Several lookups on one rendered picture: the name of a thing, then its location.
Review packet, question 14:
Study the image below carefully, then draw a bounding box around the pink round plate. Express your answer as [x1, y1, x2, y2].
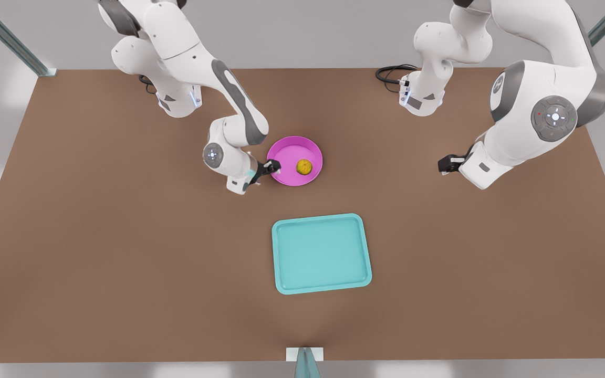
[266, 136, 324, 187]

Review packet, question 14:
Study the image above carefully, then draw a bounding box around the teal rectangular tray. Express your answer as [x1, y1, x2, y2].
[272, 213, 373, 295]

